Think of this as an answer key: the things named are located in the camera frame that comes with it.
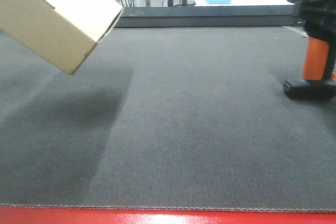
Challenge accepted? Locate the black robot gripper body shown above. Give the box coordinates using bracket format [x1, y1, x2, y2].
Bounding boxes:
[292, 0, 335, 41]

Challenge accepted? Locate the orange black barcode scanner gun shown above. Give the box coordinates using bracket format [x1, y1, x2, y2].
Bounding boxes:
[283, 0, 335, 100]

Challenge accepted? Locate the brown cardboard package box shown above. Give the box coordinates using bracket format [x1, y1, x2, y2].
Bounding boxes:
[1, 0, 123, 75]

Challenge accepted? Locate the blue tray on table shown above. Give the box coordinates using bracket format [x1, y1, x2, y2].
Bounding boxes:
[203, 0, 232, 5]

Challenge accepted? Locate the white background work table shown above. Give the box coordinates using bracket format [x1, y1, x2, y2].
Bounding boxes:
[194, 0, 293, 7]

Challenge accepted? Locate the dark grey conveyor belt mat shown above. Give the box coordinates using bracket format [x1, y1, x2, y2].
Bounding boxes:
[0, 5, 336, 213]

